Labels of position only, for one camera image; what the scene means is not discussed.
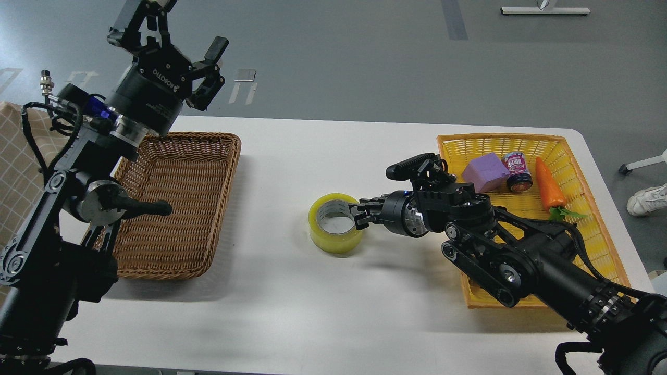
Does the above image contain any yellow plastic basket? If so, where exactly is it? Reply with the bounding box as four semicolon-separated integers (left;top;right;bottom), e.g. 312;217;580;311
437;133;631;309

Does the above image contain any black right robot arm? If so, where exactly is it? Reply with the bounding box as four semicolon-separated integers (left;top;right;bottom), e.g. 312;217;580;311
348;153;666;374

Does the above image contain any purple block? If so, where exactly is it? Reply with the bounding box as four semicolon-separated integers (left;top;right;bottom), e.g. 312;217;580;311
462;153;510;194

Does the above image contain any white sneaker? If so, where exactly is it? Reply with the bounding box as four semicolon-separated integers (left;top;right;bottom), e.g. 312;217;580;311
626;183;666;217

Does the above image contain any white chair leg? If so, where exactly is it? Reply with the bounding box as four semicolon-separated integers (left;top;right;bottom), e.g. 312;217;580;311
617;149;667;176

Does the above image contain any white stand base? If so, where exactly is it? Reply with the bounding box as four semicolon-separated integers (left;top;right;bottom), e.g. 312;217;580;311
500;1;591;16

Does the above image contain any beige checkered cloth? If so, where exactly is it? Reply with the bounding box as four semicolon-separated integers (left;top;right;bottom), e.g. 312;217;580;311
1;101;67;248

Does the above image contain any orange toy carrot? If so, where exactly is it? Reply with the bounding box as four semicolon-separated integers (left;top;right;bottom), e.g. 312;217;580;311
535;157;567;212

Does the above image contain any brown wicker basket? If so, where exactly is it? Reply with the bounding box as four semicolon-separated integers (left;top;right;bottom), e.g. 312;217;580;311
114;131;242;281

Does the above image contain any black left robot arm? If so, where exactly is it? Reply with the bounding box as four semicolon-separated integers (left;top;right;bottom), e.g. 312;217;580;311
2;1;229;374

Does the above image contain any yellow tape roll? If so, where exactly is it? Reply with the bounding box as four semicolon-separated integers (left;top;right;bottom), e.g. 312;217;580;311
308;193;364;255

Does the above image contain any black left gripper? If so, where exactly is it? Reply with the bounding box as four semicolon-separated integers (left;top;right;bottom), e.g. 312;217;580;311
105;1;229;136

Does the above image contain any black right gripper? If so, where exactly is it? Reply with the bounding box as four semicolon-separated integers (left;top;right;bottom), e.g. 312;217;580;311
348;190;417;238

